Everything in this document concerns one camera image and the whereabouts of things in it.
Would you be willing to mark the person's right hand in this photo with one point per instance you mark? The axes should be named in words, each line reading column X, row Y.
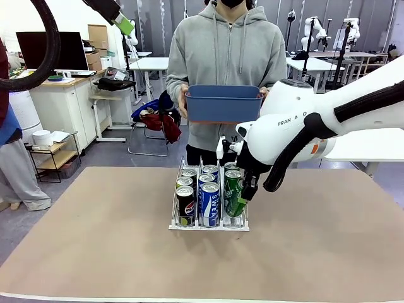
column 181, row 104

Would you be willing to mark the blue cloth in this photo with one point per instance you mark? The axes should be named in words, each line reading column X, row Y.
column 142, row 112

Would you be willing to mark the white desk cabinet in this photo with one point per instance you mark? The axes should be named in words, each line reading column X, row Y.
column 72, row 104

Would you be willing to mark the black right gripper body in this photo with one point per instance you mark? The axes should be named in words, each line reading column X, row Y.
column 251, row 164

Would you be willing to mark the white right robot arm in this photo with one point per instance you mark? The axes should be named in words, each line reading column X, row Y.
column 284, row 104

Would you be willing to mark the large cardboard box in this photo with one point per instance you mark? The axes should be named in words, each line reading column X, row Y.
column 98, row 34

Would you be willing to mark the green plate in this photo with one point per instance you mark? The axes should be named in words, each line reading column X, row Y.
column 55, row 77

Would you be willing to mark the person's left forearm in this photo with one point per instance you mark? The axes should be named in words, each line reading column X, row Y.
column 277, row 80

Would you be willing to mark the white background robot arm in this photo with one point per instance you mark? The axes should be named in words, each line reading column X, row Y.
column 320, row 30
column 132, row 39
column 353, row 31

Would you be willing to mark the white background table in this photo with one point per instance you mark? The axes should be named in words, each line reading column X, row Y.
column 315, row 64
column 148, row 63

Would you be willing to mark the white air purifier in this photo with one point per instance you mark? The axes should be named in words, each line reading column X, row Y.
column 23, row 110

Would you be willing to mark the metal chair frame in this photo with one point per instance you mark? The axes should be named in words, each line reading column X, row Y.
column 147, row 154

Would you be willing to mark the grey tray with items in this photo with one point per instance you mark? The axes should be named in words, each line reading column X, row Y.
column 116, row 74

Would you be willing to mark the black computer monitor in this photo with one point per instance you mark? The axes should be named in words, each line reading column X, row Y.
column 72, row 50

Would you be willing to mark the person in grey hoodie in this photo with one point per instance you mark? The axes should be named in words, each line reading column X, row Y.
column 221, row 47

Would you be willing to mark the blue plastic bin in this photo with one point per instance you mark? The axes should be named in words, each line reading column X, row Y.
column 224, row 107

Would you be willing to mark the black bag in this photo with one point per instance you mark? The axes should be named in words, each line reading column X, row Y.
column 113, row 84

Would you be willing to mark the black tripod stand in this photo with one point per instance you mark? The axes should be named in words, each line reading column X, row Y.
column 304, row 69
column 291, row 15
column 341, row 63

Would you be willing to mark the person's right forearm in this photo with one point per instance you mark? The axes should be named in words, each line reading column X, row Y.
column 173, row 85

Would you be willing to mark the white booklet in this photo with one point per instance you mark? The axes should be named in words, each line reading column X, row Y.
column 60, row 136

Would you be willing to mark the white round container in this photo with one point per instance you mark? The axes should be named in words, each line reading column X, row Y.
column 42, row 137

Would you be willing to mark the large white table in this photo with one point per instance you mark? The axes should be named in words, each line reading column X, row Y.
column 363, row 154

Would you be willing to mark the long wooden table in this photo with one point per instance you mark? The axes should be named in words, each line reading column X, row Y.
column 356, row 54

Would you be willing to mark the person's left hand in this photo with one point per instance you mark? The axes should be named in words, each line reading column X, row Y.
column 264, row 92

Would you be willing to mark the small white side table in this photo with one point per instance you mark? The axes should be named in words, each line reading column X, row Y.
column 97, row 120

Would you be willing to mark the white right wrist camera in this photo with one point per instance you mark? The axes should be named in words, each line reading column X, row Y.
column 221, row 150

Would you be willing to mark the black backpack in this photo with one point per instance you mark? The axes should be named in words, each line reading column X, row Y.
column 165, row 99

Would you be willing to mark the dark red jacket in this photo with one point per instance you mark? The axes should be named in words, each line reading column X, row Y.
column 170, row 129

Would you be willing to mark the person in dark red top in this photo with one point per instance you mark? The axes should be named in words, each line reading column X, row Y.
column 19, row 176

